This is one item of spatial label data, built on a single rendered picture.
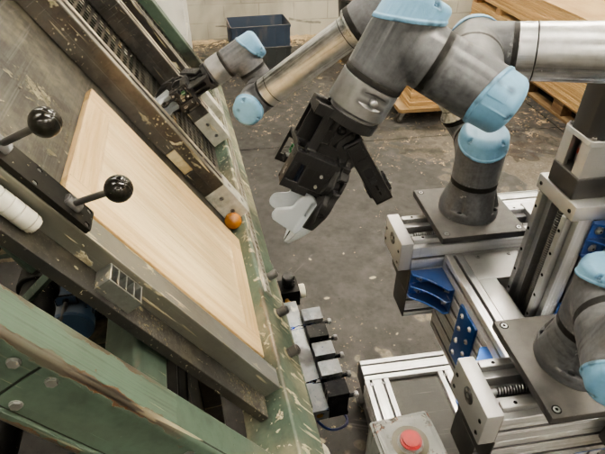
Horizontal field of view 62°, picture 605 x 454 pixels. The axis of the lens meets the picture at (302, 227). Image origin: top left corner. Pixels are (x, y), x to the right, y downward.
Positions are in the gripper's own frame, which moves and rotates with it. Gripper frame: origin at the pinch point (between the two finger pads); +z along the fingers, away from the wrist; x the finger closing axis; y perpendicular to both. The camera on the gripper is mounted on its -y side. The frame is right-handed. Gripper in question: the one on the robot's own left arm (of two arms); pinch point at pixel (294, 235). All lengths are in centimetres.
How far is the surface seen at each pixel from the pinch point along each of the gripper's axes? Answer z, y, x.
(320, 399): 51, -35, -14
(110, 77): 16, 33, -66
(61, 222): 13.0, 29.9, -4.1
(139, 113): 23, 24, -67
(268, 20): 71, -72, -492
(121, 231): 20.9, 21.0, -16.1
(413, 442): 26.9, -37.0, 10.5
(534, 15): -57, -257, -374
